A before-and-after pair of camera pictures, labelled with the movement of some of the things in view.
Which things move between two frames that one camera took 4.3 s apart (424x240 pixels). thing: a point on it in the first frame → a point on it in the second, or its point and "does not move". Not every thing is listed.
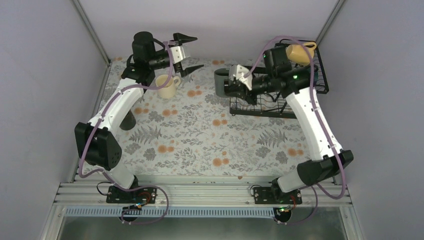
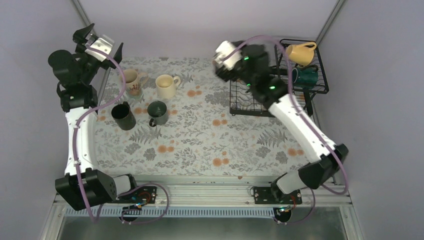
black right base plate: [275, 195] does not move
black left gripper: [179, 38] → [79, 38]
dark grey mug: [220, 75] → [157, 110]
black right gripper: [242, 89] → [224, 74]
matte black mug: [129, 122] does not move
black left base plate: [146, 195] does not move
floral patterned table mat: [192, 133] does not move
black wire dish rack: [301, 63] does not move
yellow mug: [296, 53] does not move
